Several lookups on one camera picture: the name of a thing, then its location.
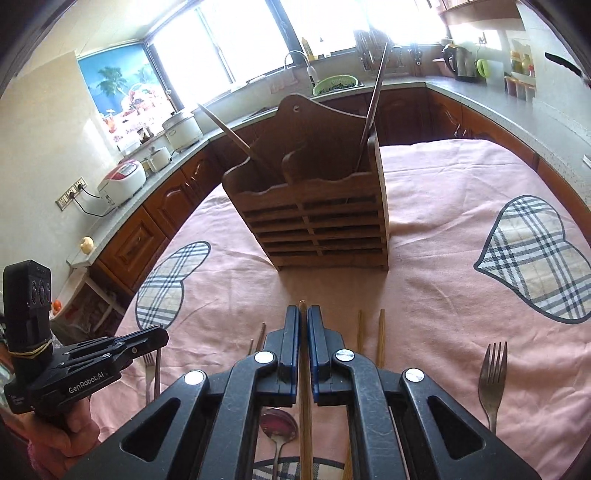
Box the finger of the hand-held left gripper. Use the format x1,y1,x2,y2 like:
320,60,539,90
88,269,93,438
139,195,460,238
65,325,169,356
50,352,160,374

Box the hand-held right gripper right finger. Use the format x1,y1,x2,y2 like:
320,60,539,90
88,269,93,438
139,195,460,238
307,305,542,480

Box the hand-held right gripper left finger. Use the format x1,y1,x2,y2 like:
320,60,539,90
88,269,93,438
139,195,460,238
62,305,303,480

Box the metal fork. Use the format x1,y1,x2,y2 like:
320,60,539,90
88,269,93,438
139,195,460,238
478,342,509,435
142,348,162,411

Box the wooden utensil holder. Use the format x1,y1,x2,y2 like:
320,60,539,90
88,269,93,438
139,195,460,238
222,92,391,273

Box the person's left hand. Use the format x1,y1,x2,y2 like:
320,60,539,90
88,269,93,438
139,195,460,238
28,401,100,470

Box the white shelf rack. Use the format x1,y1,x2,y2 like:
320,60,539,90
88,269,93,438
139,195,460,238
50,267,126,344

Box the metal spoon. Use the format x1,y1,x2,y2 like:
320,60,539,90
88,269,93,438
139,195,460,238
259,407,297,480

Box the wooden base cabinets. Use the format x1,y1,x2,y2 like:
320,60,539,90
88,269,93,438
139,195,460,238
90,85,591,301

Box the pink tablecloth with plaid hearts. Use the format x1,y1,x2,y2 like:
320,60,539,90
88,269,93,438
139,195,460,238
111,138,591,480

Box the white and red rice cooker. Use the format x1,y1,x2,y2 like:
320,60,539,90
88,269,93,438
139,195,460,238
97,159,148,208

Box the small white cooker pot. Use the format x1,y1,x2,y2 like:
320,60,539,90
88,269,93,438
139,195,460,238
141,147,173,174

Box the large white rice cooker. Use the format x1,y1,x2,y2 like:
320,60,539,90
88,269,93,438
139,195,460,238
161,111,204,153

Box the green colander with vegetables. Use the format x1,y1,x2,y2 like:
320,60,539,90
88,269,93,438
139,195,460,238
312,76,361,97

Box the chrome kitchen faucet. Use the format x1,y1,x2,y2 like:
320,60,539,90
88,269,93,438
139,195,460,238
283,50,320,89

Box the grey countertop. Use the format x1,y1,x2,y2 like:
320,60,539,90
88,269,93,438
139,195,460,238
67,76,591,268

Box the kitchen window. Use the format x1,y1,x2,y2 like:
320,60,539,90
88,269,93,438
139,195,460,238
139,0,453,100

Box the electric kettle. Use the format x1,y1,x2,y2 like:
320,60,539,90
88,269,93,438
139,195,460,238
441,41,481,84

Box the row of spice jars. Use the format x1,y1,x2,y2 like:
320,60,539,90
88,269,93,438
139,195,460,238
505,74,539,100

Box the condiment bottles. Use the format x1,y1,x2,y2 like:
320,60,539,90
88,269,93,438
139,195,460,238
510,48,536,77

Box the black wok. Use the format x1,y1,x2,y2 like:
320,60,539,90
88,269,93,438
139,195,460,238
545,52,586,80

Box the black power cable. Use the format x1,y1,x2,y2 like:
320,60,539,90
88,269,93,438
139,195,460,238
69,186,122,217

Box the wall socket strip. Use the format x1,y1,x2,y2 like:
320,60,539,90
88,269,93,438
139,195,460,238
56,176,88,210

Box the tropical fruit wall poster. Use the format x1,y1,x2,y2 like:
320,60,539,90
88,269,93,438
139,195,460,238
78,42,175,145

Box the wooden wall cabinets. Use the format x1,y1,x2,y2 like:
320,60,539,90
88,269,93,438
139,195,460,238
438,0,523,28

